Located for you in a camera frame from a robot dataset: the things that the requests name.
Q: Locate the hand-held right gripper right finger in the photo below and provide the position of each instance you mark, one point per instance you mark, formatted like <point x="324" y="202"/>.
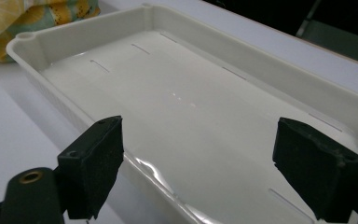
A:
<point x="317" y="168"/>

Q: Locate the yellow floral cloth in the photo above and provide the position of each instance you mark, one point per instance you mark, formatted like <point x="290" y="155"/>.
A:
<point x="28" y="18"/>

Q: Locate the grey metal stand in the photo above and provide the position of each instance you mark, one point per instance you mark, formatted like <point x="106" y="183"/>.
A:
<point x="338" y="37"/>

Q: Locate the white plastic tray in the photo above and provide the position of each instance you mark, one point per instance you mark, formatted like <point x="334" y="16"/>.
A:
<point x="199" y="124"/>

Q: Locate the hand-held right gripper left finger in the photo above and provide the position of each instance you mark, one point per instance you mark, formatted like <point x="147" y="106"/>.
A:
<point x="93" y="161"/>

